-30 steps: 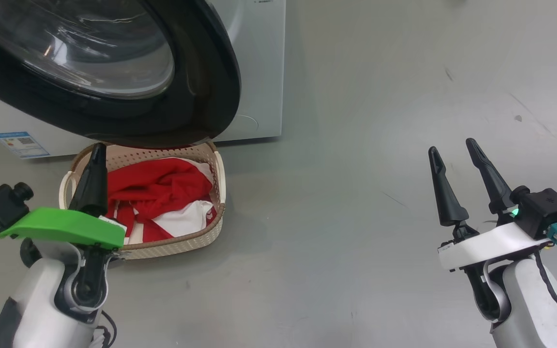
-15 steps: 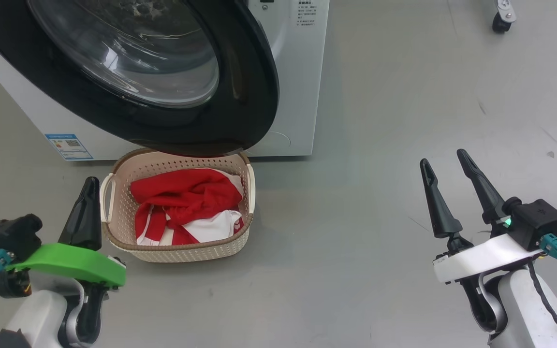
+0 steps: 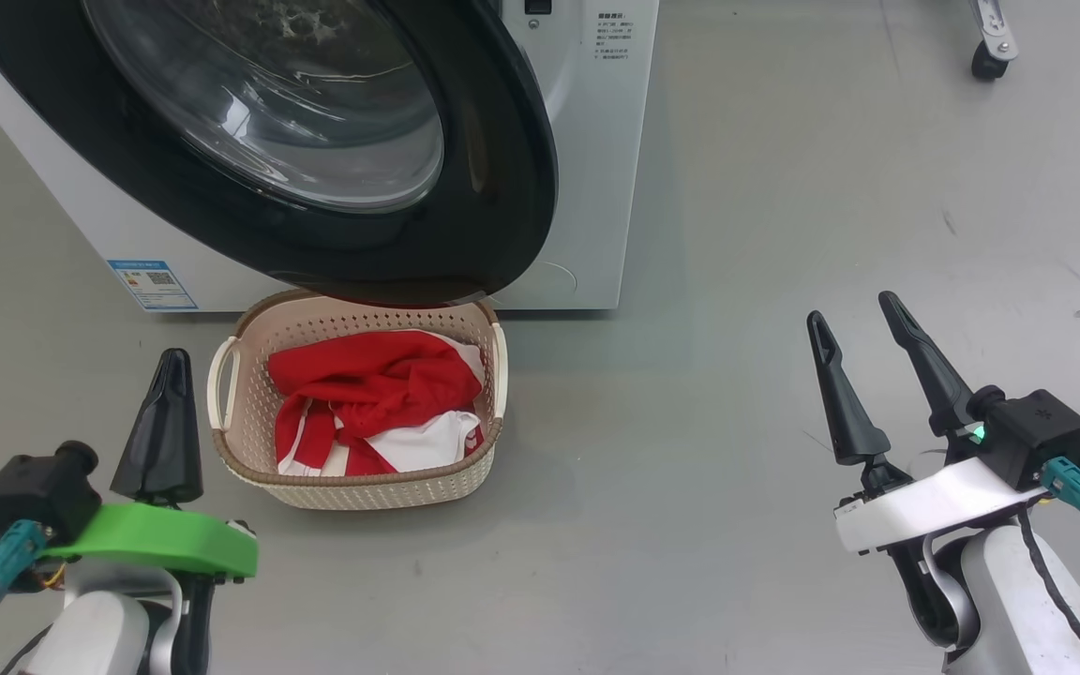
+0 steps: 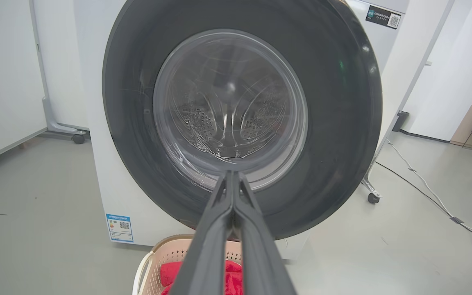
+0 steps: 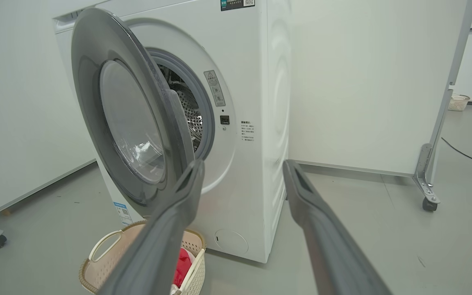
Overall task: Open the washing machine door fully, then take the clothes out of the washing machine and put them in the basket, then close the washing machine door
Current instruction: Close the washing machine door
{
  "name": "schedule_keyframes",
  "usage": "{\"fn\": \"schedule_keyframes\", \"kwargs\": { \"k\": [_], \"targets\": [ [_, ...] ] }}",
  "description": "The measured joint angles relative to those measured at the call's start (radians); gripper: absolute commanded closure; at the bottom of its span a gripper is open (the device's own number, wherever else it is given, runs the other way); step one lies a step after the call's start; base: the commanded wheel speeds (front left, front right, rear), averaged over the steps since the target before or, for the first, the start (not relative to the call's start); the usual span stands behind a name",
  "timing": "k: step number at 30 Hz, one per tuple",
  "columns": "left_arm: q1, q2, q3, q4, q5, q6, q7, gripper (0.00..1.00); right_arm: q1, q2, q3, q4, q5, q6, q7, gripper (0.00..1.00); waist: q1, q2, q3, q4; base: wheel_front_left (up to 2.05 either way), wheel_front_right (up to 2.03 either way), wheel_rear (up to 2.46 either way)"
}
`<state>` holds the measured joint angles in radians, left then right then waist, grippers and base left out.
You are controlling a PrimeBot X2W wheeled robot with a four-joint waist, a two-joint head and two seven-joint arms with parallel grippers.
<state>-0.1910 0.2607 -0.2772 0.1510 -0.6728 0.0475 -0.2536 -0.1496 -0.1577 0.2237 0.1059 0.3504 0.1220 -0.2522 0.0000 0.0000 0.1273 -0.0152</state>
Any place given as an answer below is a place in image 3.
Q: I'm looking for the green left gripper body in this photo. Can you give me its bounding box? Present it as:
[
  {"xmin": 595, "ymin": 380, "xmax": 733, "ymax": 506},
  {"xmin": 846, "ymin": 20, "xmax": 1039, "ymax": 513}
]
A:
[{"xmin": 38, "ymin": 503, "xmax": 260, "ymax": 582}]

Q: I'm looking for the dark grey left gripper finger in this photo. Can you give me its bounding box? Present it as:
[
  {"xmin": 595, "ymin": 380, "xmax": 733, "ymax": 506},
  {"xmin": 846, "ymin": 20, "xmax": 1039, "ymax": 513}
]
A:
[
  {"xmin": 111, "ymin": 349, "xmax": 175, "ymax": 503},
  {"xmin": 172, "ymin": 349, "xmax": 203, "ymax": 505}
]

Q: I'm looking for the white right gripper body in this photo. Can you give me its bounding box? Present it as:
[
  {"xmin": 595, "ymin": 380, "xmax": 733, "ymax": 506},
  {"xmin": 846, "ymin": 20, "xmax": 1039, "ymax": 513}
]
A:
[{"xmin": 833, "ymin": 457, "xmax": 1052, "ymax": 556}]

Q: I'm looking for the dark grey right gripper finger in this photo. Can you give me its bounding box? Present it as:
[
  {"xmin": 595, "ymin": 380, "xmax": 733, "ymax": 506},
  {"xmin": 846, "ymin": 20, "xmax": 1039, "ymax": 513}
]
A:
[
  {"xmin": 878, "ymin": 291, "xmax": 975, "ymax": 437},
  {"xmin": 806, "ymin": 311, "xmax": 891, "ymax": 467}
]

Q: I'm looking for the black round glass washer door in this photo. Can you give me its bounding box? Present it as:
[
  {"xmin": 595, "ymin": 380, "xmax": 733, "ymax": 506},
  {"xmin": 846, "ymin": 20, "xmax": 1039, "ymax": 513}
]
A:
[{"xmin": 0, "ymin": 0, "xmax": 560, "ymax": 308}]

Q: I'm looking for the cream perforated laundry basket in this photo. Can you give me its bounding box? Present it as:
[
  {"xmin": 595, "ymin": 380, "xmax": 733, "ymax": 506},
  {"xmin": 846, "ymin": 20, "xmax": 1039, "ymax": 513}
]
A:
[{"xmin": 207, "ymin": 289, "xmax": 509, "ymax": 511}]

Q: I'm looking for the white front-load washing machine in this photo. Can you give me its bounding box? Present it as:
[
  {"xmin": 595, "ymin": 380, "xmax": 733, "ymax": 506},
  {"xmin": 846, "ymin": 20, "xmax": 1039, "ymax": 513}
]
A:
[{"xmin": 0, "ymin": 0, "xmax": 661, "ymax": 313}]

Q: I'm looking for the blue energy label sticker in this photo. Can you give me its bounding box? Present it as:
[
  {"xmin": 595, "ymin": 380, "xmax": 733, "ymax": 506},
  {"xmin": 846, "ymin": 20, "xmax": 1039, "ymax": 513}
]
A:
[{"xmin": 107, "ymin": 259, "xmax": 199, "ymax": 312}]

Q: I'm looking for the black caster wheel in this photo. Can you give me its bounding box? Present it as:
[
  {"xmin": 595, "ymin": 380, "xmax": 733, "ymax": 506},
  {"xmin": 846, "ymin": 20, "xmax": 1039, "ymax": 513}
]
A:
[{"xmin": 971, "ymin": 42, "xmax": 1010, "ymax": 82}]

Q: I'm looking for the round white drain filter cover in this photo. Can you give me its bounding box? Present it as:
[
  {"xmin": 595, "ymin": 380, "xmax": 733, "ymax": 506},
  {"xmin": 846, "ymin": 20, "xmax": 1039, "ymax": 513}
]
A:
[{"xmin": 502, "ymin": 261, "xmax": 578, "ymax": 306}]

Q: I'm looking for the silver metal rack leg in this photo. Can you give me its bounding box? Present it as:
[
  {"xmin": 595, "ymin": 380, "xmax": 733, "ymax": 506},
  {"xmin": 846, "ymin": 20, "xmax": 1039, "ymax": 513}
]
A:
[{"xmin": 969, "ymin": 0, "xmax": 1019, "ymax": 62}]

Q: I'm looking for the black right cable teal plug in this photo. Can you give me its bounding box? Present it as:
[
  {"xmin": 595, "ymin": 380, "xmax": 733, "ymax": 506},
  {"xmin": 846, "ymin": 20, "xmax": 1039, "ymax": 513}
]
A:
[{"xmin": 1018, "ymin": 457, "xmax": 1080, "ymax": 675}]

